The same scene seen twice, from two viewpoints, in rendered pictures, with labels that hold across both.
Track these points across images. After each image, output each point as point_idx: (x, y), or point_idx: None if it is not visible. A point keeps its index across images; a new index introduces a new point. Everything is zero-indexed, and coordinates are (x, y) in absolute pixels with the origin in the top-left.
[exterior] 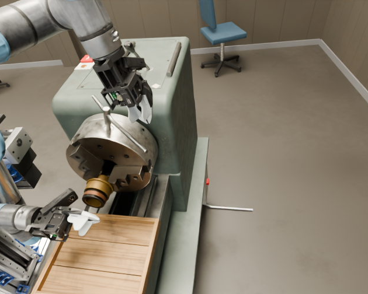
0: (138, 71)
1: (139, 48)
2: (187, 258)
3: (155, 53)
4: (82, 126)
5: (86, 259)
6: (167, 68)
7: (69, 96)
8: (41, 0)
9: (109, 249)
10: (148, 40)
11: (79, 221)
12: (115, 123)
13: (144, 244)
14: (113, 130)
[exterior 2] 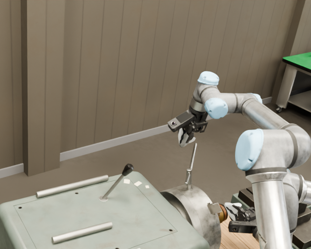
0: (113, 204)
1: (58, 232)
2: None
3: (65, 209)
4: (200, 211)
5: (239, 245)
6: (100, 179)
7: (190, 228)
8: (219, 92)
9: (222, 238)
10: (29, 234)
11: (236, 205)
12: (191, 165)
13: None
14: (186, 187)
